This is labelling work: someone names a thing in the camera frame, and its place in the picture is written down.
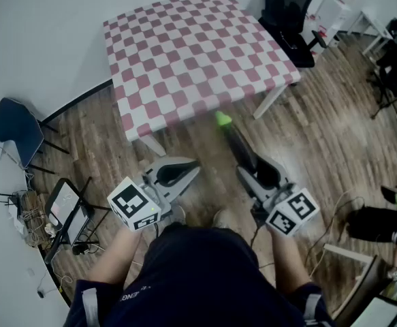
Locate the person's right forearm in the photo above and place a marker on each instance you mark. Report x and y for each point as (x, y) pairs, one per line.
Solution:
(288, 261)

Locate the black marker with green cap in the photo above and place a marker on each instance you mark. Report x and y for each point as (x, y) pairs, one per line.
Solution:
(239, 145)

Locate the light wooden chair frame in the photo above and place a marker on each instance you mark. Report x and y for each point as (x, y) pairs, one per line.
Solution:
(351, 254)

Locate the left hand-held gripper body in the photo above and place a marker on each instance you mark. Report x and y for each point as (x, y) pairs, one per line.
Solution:
(131, 204)

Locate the black antenna router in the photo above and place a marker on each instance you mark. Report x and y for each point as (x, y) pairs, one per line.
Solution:
(14, 201)

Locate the black tripod stand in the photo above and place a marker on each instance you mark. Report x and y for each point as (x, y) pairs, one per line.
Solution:
(385, 106)

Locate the person's left shoe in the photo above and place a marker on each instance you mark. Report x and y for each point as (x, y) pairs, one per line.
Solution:
(179, 215)

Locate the person's right shoe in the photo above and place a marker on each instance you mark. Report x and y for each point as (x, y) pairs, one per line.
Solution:
(222, 218)

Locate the person's left forearm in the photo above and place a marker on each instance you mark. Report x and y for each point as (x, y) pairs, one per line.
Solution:
(116, 257)

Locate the pink checkered table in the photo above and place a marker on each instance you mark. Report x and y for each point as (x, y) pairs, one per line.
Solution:
(184, 46)

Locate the person's dark navy shirt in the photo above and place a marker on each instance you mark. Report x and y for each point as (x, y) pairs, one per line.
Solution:
(198, 278)

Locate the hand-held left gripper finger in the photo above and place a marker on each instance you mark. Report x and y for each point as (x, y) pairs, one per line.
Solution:
(184, 184)
(176, 160)

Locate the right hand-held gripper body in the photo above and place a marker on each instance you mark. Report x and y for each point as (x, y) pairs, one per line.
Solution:
(291, 213)

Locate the black mesh office chair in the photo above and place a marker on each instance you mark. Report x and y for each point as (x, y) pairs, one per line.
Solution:
(286, 5)

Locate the person's shoe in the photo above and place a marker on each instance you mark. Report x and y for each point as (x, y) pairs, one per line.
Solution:
(179, 215)
(222, 218)

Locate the black power adapter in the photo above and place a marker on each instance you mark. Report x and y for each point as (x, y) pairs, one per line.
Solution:
(80, 249)

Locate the small black plug device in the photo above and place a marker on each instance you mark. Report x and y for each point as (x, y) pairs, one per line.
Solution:
(41, 294)

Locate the blue shell chair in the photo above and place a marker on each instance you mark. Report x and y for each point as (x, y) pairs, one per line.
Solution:
(17, 128)

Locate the white side table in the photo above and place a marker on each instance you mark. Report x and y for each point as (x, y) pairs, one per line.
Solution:
(372, 20)

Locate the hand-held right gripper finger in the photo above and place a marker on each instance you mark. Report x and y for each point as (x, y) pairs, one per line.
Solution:
(276, 172)
(249, 184)

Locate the white cabinet with red label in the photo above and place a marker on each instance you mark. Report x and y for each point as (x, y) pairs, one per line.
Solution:
(336, 9)

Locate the black swivel chair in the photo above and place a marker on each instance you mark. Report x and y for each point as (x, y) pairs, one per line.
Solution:
(394, 68)

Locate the black folding chair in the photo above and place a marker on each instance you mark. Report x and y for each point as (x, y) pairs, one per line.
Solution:
(69, 232)

